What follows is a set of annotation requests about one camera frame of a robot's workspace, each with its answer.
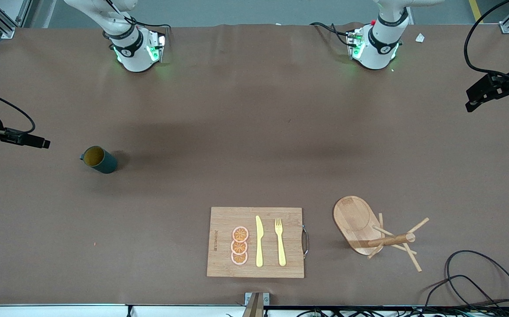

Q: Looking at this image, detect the black base cable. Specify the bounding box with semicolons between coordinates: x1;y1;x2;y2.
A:
111;0;171;32
309;21;352;48

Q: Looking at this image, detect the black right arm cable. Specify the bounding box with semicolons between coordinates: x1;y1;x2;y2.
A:
0;88;37;133

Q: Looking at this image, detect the dark green cup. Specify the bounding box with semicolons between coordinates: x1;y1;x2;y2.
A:
79;145;118;174

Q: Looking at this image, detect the wooden mug tree stand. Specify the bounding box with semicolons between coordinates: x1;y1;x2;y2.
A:
333;195;430;273

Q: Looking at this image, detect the yellow plastic fork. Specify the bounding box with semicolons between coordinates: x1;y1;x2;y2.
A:
274;217;287;267

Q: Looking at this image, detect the brown table cover sheet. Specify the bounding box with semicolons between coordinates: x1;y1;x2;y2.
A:
0;22;509;307

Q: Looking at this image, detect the bamboo cutting board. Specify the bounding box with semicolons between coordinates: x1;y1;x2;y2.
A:
206;206;310;279

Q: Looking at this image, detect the yellow plastic knife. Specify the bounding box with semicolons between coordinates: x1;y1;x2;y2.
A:
255;215;265;268

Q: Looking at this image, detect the black floor cable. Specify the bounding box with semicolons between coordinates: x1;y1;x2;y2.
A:
445;250;509;314
421;275;503;314

